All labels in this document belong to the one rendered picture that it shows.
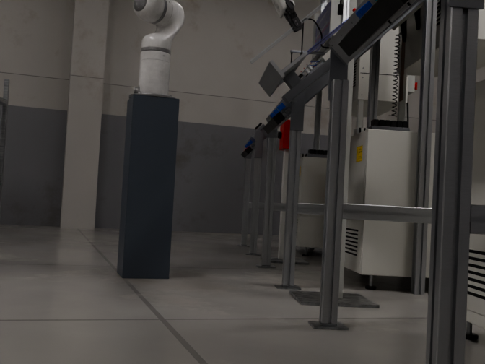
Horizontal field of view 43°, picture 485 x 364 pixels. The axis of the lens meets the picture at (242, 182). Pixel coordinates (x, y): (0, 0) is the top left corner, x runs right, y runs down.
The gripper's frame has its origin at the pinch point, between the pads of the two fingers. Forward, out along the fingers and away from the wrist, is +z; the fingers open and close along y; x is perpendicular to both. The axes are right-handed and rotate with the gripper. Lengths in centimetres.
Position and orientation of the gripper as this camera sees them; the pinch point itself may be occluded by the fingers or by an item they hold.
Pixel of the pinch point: (296, 24)
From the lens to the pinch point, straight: 225.2
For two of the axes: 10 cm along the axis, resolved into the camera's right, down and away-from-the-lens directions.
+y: 0.7, -0.3, -10.0
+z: 4.9, 8.7, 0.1
